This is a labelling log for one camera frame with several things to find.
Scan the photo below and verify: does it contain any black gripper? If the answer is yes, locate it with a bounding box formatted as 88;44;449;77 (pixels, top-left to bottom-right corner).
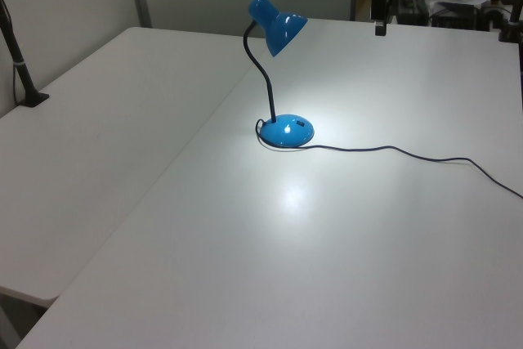
370;0;400;37

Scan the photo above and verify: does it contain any blue gooseneck desk lamp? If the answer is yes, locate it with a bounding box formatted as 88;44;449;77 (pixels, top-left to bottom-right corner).
244;0;315;150

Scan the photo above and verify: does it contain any black equipment box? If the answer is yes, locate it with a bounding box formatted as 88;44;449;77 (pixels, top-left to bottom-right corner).
398;0;431;25

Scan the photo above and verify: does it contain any white paper sheet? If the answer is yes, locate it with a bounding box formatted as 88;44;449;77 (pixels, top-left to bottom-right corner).
431;0;503;10

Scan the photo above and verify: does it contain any black stand pole with clamp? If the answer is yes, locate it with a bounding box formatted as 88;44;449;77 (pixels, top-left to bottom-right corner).
495;0;523;43

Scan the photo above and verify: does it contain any black stand pole white band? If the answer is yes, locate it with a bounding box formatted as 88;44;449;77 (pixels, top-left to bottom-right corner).
0;0;51;110

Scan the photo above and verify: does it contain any black lamp power cord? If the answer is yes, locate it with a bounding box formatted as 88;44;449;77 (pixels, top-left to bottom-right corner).
255;118;523;199

